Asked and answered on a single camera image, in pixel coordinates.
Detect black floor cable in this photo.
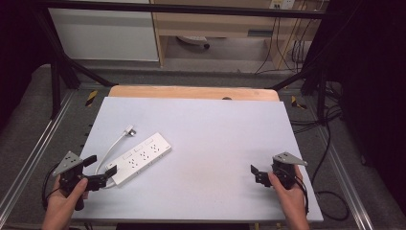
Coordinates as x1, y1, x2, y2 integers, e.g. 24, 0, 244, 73
289, 80, 351, 222

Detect person's right hand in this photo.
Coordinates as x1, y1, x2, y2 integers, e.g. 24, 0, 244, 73
267, 165, 308, 219

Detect black hanging cables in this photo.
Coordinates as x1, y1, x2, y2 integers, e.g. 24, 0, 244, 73
254, 12, 315, 75

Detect wooden desk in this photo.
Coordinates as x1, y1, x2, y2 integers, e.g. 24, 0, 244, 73
149, 0, 324, 69

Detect black metal frame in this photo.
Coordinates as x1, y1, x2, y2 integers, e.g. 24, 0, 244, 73
33, 0, 339, 121

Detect white table cover sheet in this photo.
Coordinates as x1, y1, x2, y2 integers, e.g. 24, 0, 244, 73
71, 96, 325, 223

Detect white wall socket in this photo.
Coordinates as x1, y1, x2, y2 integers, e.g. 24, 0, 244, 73
269, 0, 297, 11

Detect white device under desk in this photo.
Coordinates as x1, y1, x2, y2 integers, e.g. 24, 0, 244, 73
176, 34, 212, 50

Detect white cabinet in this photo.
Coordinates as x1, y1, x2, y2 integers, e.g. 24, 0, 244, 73
47, 0, 160, 62

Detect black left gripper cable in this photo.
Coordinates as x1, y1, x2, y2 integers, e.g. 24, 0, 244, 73
41, 162, 62, 211

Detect aluminium floor rail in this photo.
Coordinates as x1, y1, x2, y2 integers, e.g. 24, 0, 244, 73
0, 90, 77, 221
314, 126, 375, 230

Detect yellow hanging cable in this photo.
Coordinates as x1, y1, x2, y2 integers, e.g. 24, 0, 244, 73
277, 0, 308, 70

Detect white power strip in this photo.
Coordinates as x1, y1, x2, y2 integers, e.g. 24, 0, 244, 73
104, 131, 172, 188

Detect person's left hand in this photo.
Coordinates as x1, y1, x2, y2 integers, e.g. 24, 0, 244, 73
43, 176, 90, 225

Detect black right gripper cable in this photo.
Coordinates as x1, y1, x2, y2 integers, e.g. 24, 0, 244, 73
281, 167, 310, 216

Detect white power strip cable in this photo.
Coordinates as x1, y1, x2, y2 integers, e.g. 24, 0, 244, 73
94, 133, 128, 190

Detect yellow black floor tape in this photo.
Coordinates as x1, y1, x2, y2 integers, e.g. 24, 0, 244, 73
84, 89, 99, 107
290, 95, 307, 110

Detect wooden table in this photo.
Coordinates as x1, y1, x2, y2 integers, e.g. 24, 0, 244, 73
107, 84, 281, 103

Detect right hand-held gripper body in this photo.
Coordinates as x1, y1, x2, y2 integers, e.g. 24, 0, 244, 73
270, 151, 308, 191

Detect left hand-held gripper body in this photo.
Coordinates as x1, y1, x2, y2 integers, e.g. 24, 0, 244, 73
52, 150, 109, 212

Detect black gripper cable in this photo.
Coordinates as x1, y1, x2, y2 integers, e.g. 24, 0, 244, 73
41, 162, 62, 211
281, 167, 310, 216

